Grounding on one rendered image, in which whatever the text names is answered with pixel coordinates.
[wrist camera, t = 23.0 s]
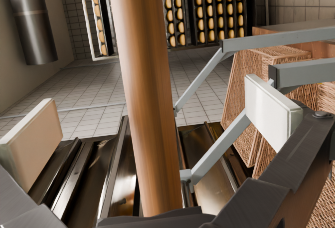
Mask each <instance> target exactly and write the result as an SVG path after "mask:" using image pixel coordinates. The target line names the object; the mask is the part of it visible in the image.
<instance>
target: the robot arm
mask: <svg viewBox="0 0 335 228"><path fill-rule="evenodd" d="M245 112H246V116H247V117H248V118H249V119H250V120H251V122H252V123H253V124H254V125H255V127H256V128H257V129H258V130H259V131H260V133H261V134H262V135H263V136H264V138H265V139H266V140H267V141H268V142H269V144H270V145H271V146H272V147H273V149H274V150H275V151H276V152H277V154H276V156H275V157H274V158H273V160H272V161H271V162H270V163H269V165H268V166H267V167H266V169H265V170H264V171H263V173H262V174H261V175H260V177H259V178H258V179H254V178H250V177H248V178H247V179H246V180H245V181H244V182H243V184H242V185H241V186H240V187H239V189H238V190H237V191H236V192H235V194H234V195H233V196H232V197H231V198H230V200H229V201H228V202H227V203H226V205H225V206H224V207H223V208H222V209H221V211H220V212H219V213H218V214H217V215H212V214H205V213H202V209H201V206H197V207H189V208H181V209H174V210H171V211H168V212H165V213H161V214H158V215H155V216H152V217H136V216H117V217H109V218H101V219H97V223H96V227H94V228H306V227H307V224H308V222H309V220H310V217H311V215H312V213H313V210H314V208H315V206H316V203H317V201H318V199H319V196H320V194H321V192H322V189H323V187H324V185H325V182H326V180H327V178H328V177H329V180H332V169H333V161H335V114H333V113H330V112H325V111H314V110H312V109H311V108H309V107H308V106H306V105H305V104H303V103H302V102H301V101H298V100H295V99H289V98H287V97H286V96H284V95H283V94H282V93H280V92H279V91H277V90H276V89H275V88H273V87H272V86H271V85H269V84H268V83H266V82H265V81H264V80H262V79H261V78H259V77H258V76H257V75H255V74H247V75H246V76H245ZM62 138H63V133H62V129H61V125H60V121H59V117H58V113H57V108H56V104H55V100H54V99H52V98H46V99H43V100H42V101H41V102H40V103H39V104H38V105H37V106H36V107H35V108H34V109H33V110H32V111H31V112H29V113H28V114H27V115H26V116H25V117H24V118H23V119H22V120H21V121H20V122H19V123H18V124H16V125H15V126H14V127H13V128H12V129H11V130H10V131H9V132H8V133H7V134H6V135H5V136H4V137H2V138H0V228H68V227H67V226H66V225H65V224H64V223H63V222H62V221H61V220H60V219H59V218H58V216H57V215H56V214H55V213H54V212H53V211H52V210H51V209H50V208H49V207H48V206H47V205H46V204H44V203H43V204H41V205H39V206H38V205H37V204H36V203H35V202H34V200H33V199H32V198H31V197H30V196H29V195H28V194H27V193H28V191H29V190H30V188H31V187H32V185H33V183H34V182H35V180H36V179H37V177H38V176H39V174H40V173H41V171H42V169H43V168H44V166H45V165H46V163H47V162H48V160H49V158H50V157H51V155H52V154H53V152H54V151H55V149H56V148H57V146H58V144H59V143H60V141H61V140H62Z"/></svg>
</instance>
